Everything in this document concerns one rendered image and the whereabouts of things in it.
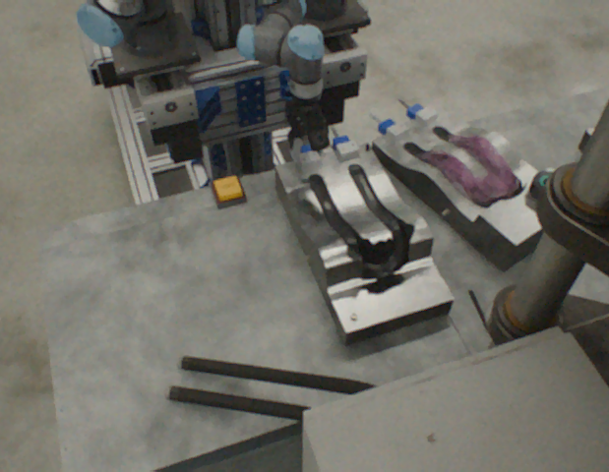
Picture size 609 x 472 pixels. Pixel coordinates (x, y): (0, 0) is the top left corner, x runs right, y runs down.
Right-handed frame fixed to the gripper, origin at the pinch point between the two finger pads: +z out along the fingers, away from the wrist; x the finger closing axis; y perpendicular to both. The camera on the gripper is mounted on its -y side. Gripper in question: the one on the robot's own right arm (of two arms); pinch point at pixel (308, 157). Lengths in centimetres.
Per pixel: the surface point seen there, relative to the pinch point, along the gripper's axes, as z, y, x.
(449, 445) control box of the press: -56, -93, 20
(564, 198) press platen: -63, -75, -2
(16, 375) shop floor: 91, 18, 103
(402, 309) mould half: 5.1, -46.5, -5.6
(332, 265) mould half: -2.1, -34.8, 6.9
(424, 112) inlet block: 3.0, 8.8, -37.6
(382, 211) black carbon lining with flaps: 2.2, -21.4, -11.4
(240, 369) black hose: 5, -49, 32
